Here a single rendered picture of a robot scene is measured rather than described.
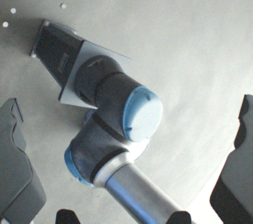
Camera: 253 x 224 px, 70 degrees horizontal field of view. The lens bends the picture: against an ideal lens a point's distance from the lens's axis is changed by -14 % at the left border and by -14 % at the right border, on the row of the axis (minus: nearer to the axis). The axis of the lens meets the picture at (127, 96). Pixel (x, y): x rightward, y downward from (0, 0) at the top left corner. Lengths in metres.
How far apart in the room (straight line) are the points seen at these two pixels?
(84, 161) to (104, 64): 0.25
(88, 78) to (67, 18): 0.52
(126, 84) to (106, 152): 0.16
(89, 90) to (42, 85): 0.56
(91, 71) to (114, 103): 0.13
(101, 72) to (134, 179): 0.27
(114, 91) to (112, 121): 0.07
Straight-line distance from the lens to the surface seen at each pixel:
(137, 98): 0.43
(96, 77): 0.52
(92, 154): 0.45
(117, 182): 0.43
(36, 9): 0.96
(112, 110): 0.45
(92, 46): 0.57
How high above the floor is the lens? 0.94
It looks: 43 degrees down
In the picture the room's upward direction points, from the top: 128 degrees clockwise
